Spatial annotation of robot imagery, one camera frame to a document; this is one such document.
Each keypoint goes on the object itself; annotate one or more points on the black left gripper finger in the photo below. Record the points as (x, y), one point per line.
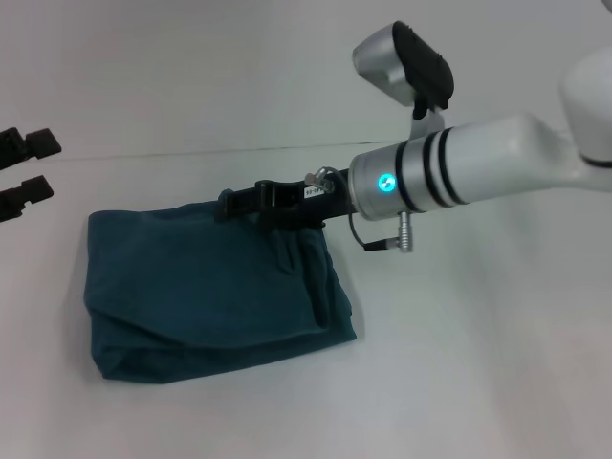
(36, 189)
(43, 143)

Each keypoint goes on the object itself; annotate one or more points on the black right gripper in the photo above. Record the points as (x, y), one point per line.
(320, 201)

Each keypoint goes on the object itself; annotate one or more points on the silver camera mount bracket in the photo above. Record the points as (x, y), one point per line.
(428, 122)

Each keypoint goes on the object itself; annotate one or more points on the teal t-shirt with FREE print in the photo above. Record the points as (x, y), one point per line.
(205, 296)

